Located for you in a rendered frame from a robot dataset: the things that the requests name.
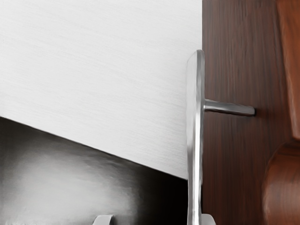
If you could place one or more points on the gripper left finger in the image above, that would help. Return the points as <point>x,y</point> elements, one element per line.
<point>102,220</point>

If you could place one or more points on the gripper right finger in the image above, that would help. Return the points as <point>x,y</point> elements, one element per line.
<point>209,220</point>

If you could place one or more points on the brown wooden drawer cabinet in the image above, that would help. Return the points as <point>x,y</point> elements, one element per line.
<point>236,70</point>

